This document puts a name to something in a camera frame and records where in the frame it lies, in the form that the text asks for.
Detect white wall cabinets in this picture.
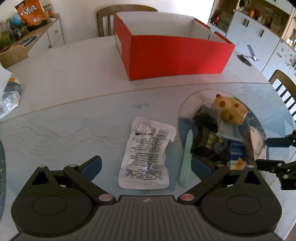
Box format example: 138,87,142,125
208,1,295,80

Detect brown cardboard box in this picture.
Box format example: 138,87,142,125
0,46,29,68

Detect white printed sachet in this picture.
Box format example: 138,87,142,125
118,117,177,190

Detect crumpled plastic bag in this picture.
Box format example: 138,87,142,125
0,77,21,119

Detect wooden chair behind table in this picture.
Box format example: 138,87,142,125
96,4,158,37

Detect orange snack bag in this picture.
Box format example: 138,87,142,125
15,0,46,27

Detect black phone stand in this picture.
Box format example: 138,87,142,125
237,45,259,66

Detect blue cracker packet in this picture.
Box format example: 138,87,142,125
225,138,247,171

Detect clear bag dark contents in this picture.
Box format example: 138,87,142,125
192,104,221,123

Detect white sideboard cabinet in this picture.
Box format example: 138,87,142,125
14,13,65,57

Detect black snack packet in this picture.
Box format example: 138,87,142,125
191,113,230,165

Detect yellow spotted plush toy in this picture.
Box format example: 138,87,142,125
213,94,248,126

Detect red cardboard box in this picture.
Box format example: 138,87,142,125
114,11,235,81

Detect wooden chair right side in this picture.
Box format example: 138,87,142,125
269,70,295,119

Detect mint green silicone stick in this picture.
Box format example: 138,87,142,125
179,130,194,186

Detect white paper sheet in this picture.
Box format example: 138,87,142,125
0,65,11,97

